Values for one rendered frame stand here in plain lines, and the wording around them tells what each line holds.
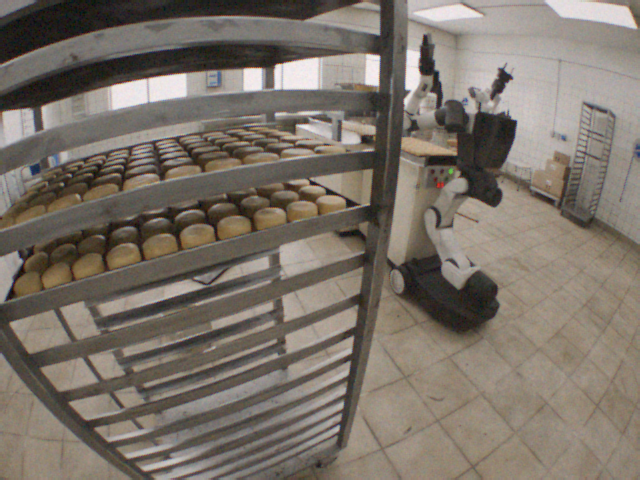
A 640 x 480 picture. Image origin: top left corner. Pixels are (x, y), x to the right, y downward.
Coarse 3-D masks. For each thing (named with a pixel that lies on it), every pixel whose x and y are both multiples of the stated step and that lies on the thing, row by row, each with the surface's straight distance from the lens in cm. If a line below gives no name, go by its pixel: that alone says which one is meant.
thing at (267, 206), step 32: (256, 192) 56; (288, 192) 54; (320, 192) 54; (128, 224) 52; (160, 224) 48; (192, 224) 47; (224, 224) 44; (256, 224) 45; (32, 256) 56; (64, 256) 50; (96, 256) 45; (128, 256) 41; (32, 288) 47
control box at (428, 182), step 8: (432, 168) 187; (440, 168) 192; (448, 168) 197; (424, 176) 188; (432, 176) 189; (440, 176) 194; (448, 176) 199; (424, 184) 188; (432, 184) 191; (440, 184) 195
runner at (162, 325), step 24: (336, 264) 50; (360, 264) 53; (264, 288) 44; (288, 288) 47; (192, 312) 43; (216, 312) 44; (96, 336) 45; (120, 336) 45; (144, 336) 45; (48, 360) 50
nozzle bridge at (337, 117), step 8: (328, 112) 256; (336, 112) 240; (344, 112) 228; (352, 112) 240; (360, 112) 244; (368, 112) 247; (376, 112) 251; (336, 120) 241; (344, 120) 229; (352, 120) 236; (360, 120) 239; (368, 120) 242; (336, 128) 241; (336, 136) 241; (408, 136) 275
